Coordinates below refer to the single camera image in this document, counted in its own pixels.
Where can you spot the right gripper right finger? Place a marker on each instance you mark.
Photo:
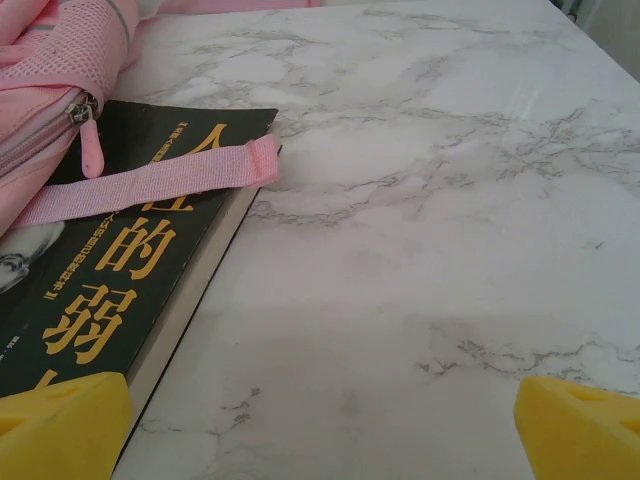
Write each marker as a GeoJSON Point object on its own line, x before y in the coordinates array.
{"type": "Point", "coordinates": [580, 440]}

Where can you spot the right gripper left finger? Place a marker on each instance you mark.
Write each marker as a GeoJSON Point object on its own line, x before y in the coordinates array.
{"type": "Point", "coordinates": [60, 435]}

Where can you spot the black book with portrait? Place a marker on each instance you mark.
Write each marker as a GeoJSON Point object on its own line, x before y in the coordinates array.
{"type": "Point", "coordinates": [130, 250]}

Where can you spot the pink backpack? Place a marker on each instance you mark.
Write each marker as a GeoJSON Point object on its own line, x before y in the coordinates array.
{"type": "Point", "coordinates": [45, 55]}

